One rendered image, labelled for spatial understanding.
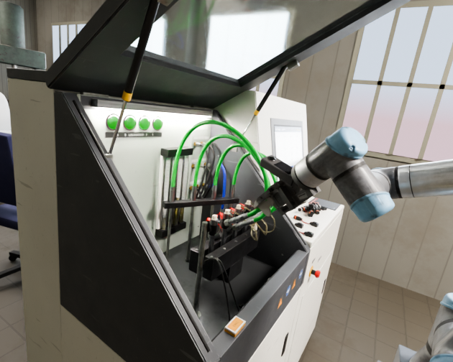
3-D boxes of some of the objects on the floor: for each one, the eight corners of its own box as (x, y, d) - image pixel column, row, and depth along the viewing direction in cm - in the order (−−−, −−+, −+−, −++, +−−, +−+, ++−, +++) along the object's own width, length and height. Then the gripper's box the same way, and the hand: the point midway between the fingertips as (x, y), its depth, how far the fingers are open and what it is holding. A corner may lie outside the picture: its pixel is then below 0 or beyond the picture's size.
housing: (65, 475, 108) (52, 70, 71) (31, 425, 123) (5, 67, 85) (241, 298, 224) (272, 108, 187) (213, 283, 238) (237, 104, 201)
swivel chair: (61, 243, 269) (57, 126, 240) (97, 271, 235) (98, 138, 206) (-29, 271, 215) (-47, 123, 187) (1, 311, 182) (-15, 138, 153)
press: (57, 172, 498) (53, 14, 434) (0, 179, 424) (-16, -11, 360) (37, 164, 529) (30, 15, 465) (-20, 169, 455) (-38, -7, 391)
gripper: (306, 200, 64) (257, 231, 80) (328, 186, 70) (279, 217, 86) (285, 169, 65) (241, 206, 82) (309, 158, 72) (264, 195, 88)
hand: (258, 202), depth 83 cm, fingers closed
